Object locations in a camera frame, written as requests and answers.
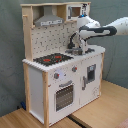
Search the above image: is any red stove knob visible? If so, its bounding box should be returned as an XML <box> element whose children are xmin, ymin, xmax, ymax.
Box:
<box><xmin>71</xmin><ymin>65</ymin><xmax>79</xmax><ymax>73</ymax></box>
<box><xmin>54</xmin><ymin>73</ymin><xmax>60</xmax><ymax>79</ymax></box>

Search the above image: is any grey range hood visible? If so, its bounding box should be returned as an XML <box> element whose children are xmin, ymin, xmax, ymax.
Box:
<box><xmin>34</xmin><ymin>5</ymin><xmax>64</xmax><ymax>27</ymax></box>

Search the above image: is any black toy faucet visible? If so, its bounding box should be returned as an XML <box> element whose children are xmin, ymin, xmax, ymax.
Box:
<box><xmin>68</xmin><ymin>32</ymin><xmax>77</xmax><ymax>49</ymax></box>

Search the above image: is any grey cabinet door handle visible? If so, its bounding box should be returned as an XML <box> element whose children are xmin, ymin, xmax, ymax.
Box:
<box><xmin>82</xmin><ymin>76</ymin><xmax>86</xmax><ymax>90</ymax></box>

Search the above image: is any wooden toy kitchen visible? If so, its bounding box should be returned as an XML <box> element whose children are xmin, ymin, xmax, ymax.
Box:
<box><xmin>22</xmin><ymin>2</ymin><xmax>105</xmax><ymax>128</ymax></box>

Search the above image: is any toy oven door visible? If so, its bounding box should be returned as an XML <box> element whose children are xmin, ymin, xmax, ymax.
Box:
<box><xmin>55</xmin><ymin>82</ymin><xmax>74</xmax><ymax>111</ymax></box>

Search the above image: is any grey toy sink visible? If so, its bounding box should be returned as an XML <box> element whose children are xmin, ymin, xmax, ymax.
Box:
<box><xmin>65</xmin><ymin>48</ymin><xmax>95</xmax><ymax>55</ymax></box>

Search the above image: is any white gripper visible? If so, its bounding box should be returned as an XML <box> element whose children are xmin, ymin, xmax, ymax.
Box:
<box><xmin>79</xmin><ymin>38</ymin><xmax>88</xmax><ymax>51</ymax></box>

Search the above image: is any toy microwave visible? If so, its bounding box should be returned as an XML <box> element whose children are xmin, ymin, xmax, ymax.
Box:
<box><xmin>66</xmin><ymin>3</ymin><xmax>90</xmax><ymax>21</ymax></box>

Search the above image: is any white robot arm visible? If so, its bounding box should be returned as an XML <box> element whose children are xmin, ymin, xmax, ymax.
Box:
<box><xmin>77</xmin><ymin>15</ymin><xmax>128</xmax><ymax>52</ymax></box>

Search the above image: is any grey ice dispenser panel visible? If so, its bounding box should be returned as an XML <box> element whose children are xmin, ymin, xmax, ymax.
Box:
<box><xmin>87</xmin><ymin>65</ymin><xmax>96</xmax><ymax>83</ymax></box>

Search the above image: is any black stovetop with red burners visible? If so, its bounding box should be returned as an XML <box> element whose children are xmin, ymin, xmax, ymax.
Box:
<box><xmin>34</xmin><ymin>53</ymin><xmax>71</xmax><ymax>66</ymax></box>

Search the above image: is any left red stove knob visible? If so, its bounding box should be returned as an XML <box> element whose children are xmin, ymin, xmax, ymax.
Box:
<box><xmin>54</xmin><ymin>73</ymin><xmax>60</xmax><ymax>79</ymax></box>

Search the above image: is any right red stove knob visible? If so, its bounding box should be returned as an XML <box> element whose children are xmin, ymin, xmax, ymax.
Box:
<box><xmin>71</xmin><ymin>65</ymin><xmax>79</xmax><ymax>73</ymax></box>

